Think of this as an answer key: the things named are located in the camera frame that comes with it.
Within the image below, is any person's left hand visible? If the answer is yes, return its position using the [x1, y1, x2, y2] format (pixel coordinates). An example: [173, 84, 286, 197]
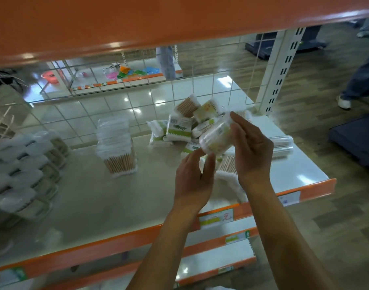
[174, 147, 217, 213]

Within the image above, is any person's right hand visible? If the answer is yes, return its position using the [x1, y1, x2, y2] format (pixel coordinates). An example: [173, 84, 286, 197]
[230, 111, 274, 194]

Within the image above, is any pile of cotton swab packs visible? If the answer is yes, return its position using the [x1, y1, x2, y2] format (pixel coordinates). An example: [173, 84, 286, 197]
[147, 93, 295, 203]

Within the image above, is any white shelf orange rail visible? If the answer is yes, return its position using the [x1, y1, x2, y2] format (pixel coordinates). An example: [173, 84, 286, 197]
[0, 113, 337, 283]

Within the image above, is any white shelf board orange rim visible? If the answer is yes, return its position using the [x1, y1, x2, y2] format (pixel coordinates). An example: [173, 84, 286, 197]
[174, 238, 257, 287]
[0, 0, 369, 68]
[42, 226, 261, 290]

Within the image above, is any person's right forearm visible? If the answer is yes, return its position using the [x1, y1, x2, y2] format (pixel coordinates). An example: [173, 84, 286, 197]
[246, 187, 336, 290]

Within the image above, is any person's left forearm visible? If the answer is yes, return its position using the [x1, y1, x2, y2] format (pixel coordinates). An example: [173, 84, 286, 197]
[127, 205, 200, 290]

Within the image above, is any distant white orange shelf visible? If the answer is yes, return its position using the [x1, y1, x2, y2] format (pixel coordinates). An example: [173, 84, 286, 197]
[39, 46, 184, 97]

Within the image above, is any plain white price label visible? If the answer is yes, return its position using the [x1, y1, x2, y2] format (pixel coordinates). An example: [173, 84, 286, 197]
[278, 191, 301, 207]

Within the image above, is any narrow green price label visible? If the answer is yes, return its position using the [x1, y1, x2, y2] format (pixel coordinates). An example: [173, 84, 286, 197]
[225, 231, 251, 246]

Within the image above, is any green plastic item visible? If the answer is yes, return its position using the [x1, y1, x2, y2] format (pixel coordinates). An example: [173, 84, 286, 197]
[117, 69, 147, 79]

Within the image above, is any red plastic basin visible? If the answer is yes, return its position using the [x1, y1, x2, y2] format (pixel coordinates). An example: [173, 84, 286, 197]
[41, 70, 60, 85]

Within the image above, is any price label green arrow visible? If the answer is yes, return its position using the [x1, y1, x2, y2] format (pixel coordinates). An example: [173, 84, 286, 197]
[0, 266, 28, 289]

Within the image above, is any white slotted end post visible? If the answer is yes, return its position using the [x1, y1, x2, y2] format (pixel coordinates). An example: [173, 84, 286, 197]
[257, 27, 306, 116]

